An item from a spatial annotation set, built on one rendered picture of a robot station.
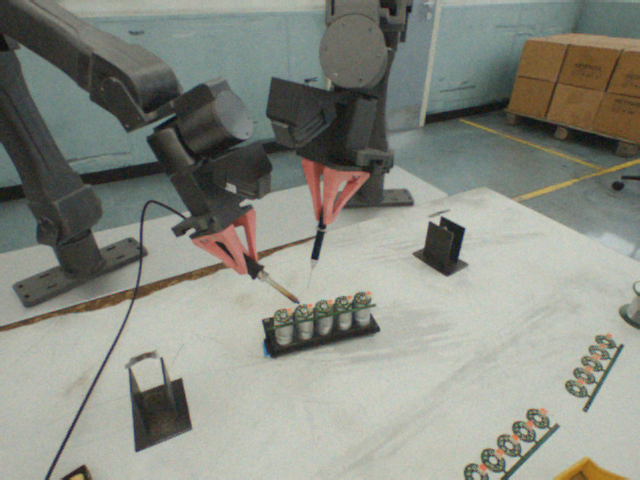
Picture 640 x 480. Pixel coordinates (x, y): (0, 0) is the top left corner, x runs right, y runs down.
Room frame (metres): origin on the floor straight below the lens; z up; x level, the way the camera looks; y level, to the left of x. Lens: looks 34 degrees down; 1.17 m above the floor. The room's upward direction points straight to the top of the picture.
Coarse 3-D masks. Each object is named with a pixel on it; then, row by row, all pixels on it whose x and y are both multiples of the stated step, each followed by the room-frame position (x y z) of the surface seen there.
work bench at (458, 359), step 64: (320, 256) 0.58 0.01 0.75; (384, 256) 0.59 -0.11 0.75; (512, 256) 0.59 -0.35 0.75; (576, 256) 0.59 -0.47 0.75; (64, 320) 0.42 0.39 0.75; (128, 320) 0.42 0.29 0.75; (192, 320) 0.42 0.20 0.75; (256, 320) 0.42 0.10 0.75; (384, 320) 0.42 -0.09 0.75; (448, 320) 0.42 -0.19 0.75; (512, 320) 0.42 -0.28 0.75; (576, 320) 0.42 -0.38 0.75; (0, 384) 0.31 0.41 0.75; (64, 384) 0.31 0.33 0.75; (128, 384) 0.31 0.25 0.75; (192, 384) 0.31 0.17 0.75; (256, 384) 0.31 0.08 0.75; (320, 384) 0.31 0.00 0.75; (384, 384) 0.31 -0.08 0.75; (448, 384) 0.31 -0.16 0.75; (512, 384) 0.31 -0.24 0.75; (0, 448) 0.23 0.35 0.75; (64, 448) 0.23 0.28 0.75; (128, 448) 0.23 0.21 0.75; (192, 448) 0.23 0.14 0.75; (256, 448) 0.23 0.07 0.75; (320, 448) 0.23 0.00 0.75; (384, 448) 0.23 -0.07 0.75; (448, 448) 0.23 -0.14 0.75; (576, 448) 0.23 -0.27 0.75
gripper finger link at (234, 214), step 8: (232, 208) 0.43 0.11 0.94; (240, 208) 0.44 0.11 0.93; (248, 208) 0.44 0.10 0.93; (216, 216) 0.40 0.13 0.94; (224, 216) 0.41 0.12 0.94; (232, 216) 0.42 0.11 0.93; (240, 216) 0.43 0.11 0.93; (248, 216) 0.44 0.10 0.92; (256, 216) 0.45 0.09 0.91; (216, 224) 0.40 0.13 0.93; (224, 224) 0.40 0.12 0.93; (232, 224) 0.45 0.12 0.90; (240, 224) 0.44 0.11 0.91; (248, 224) 0.44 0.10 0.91; (208, 232) 0.40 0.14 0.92; (216, 232) 0.39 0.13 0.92; (248, 232) 0.44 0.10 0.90; (240, 240) 0.45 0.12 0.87; (248, 240) 0.44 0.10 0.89; (256, 248) 0.44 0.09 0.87; (256, 256) 0.43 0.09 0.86
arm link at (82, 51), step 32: (0, 0) 0.49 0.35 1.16; (32, 0) 0.50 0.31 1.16; (32, 32) 0.48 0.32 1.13; (64, 32) 0.47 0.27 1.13; (96, 32) 0.49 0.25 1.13; (64, 64) 0.47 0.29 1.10; (96, 64) 0.45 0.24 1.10; (128, 64) 0.45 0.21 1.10; (160, 64) 0.49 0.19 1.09; (96, 96) 0.45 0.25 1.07; (160, 96) 0.46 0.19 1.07
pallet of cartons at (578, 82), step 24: (528, 48) 3.84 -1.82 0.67; (552, 48) 3.66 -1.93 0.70; (576, 48) 3.50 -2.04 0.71; (600, 48) 3.35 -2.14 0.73; (624, 48) 3.28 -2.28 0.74; (528, 72) 3.79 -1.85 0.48; (552, 72) 3.60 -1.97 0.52; (576, 72) 3.45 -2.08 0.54; (600, 72) 3.30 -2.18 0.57; (624, 72) 3.16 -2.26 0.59; (528, 96) 3.73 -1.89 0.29; (552, 96) 3.58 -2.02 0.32; (576, 96) 3.40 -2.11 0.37; (600, 96) 3.25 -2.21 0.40; (624, 96) 3.11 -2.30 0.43; (504, 120) 3.84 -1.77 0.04; (528, 120) 3.90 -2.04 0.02; (552, 120) 3.49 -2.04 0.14; (576, 120) 3.34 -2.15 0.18; (600, 120) 3.20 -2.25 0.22; (624, 120) 3.06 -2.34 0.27; (624, 144) 2.98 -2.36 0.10
